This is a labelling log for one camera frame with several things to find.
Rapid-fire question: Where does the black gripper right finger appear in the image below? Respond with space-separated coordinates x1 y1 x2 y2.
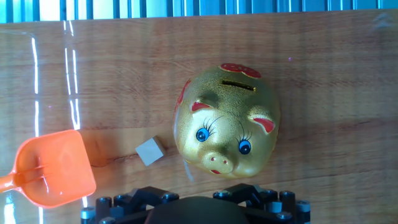
213 183 312 224

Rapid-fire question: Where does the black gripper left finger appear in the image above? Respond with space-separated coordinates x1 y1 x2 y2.
80 185 180 224

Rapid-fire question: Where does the small wooden cube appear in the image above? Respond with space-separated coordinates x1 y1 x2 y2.
135 136 167 167

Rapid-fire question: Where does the orange green toy shovel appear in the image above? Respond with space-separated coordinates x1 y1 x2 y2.
0 129 97 209

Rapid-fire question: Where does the brown wooden board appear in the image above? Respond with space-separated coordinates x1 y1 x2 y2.
0 9 398 224

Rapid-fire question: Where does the gold piggy bank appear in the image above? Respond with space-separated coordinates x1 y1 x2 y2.
172 63 281 179

